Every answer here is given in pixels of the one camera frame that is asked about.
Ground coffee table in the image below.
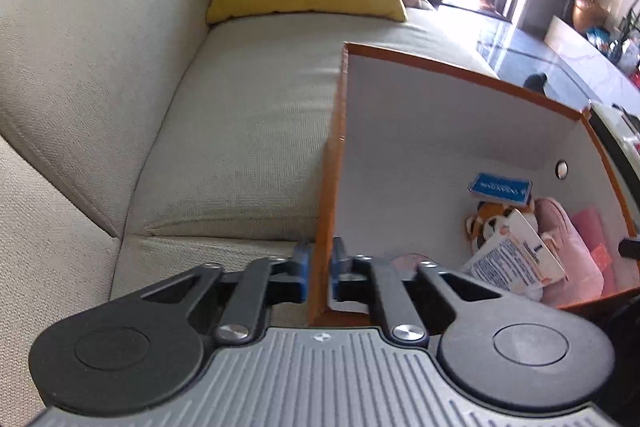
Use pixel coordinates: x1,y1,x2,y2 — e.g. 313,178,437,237
589,101,640,160

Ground green plant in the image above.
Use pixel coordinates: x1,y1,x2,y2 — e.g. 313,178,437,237
619,0,640,64

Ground white printed packet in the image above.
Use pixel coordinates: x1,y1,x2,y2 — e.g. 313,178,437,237
459,208,569,294

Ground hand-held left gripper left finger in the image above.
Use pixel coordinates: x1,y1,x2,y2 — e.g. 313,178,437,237
132,241,313,344

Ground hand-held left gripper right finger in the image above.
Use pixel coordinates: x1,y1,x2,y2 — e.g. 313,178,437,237
330,237,506,347

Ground copper vase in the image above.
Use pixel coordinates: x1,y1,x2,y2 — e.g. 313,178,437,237
570,0,607,34

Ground brown and white plush toy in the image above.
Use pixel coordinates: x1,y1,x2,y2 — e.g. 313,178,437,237
464,201,539,254

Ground round pink compact mirror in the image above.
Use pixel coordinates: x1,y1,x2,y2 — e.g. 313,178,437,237
389,253,439,281

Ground pink fluffy pouch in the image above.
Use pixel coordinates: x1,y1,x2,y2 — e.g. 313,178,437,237
534,197,607,308

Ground orange cardboard box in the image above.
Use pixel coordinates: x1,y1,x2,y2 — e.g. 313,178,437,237
306,40,640,329

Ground blue card box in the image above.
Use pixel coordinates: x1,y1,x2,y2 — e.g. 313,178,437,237
466,171,534,208

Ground white marble cabinet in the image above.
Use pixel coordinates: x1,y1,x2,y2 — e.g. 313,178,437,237
544,13,640,104

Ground beige fabric sofa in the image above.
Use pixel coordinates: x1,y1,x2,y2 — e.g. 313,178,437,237
0,0,502,427

